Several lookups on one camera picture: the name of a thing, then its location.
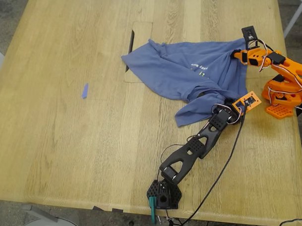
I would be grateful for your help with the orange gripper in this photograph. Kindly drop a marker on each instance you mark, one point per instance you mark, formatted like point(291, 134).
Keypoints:
point(244, 56)

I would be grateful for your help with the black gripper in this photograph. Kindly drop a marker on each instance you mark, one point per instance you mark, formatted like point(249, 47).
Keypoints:
point(228, 101)

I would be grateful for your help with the blue printed T-shirt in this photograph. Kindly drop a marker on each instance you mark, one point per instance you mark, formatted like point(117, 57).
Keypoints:
point(169, 67)

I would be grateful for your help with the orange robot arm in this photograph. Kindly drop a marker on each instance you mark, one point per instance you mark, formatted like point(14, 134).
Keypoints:
point(293, 68)

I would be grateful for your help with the teal table clamp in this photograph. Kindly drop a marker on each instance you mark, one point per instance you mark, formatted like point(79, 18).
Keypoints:
point(152, 212)

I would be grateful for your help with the short blue tape piece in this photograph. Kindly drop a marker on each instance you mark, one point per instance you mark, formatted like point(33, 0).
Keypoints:
point(85, 91)

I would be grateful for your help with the grey round-base chair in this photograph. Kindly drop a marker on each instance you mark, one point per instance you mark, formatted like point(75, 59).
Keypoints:
point(49, 221)

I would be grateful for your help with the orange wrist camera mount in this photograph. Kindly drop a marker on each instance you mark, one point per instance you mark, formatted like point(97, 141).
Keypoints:
point(256, 102)

